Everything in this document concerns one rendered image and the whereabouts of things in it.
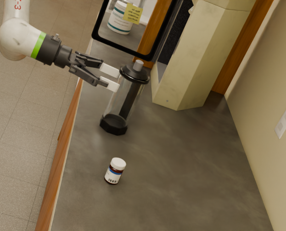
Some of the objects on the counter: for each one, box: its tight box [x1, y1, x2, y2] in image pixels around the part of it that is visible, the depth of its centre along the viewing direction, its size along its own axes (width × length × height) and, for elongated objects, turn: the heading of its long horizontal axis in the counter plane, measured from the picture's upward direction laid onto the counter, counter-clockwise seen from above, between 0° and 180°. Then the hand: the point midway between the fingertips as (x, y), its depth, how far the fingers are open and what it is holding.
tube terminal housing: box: [151, 0, 256, 111], centre depth 206 cm, size 25×32×77 cm
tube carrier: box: [103, 65, 150, 128], centre depth 171 cm, size 11×11×21 cm
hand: (113, 79), depth 167 cm, fingers open, 11 cm apart
